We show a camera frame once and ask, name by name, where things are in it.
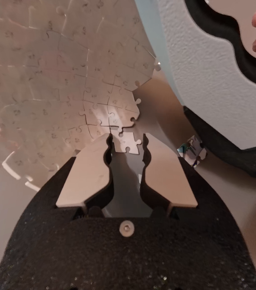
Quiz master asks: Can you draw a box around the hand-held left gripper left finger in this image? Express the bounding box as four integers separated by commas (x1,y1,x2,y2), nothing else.
56,133,115,208

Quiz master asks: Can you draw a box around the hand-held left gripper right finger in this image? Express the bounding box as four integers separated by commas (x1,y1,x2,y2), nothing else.
140,133,198,216

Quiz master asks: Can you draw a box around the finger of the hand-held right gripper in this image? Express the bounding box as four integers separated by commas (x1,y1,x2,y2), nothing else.
134,0,256,150

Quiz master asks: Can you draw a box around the white puzzle piece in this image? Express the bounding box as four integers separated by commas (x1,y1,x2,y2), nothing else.
112,132,142,155

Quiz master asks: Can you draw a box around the partly built puzzle ball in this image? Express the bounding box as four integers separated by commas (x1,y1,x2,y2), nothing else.
0,0,162,193

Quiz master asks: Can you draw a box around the printed loose puzzle piece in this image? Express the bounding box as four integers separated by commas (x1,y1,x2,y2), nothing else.
177,135,208,168

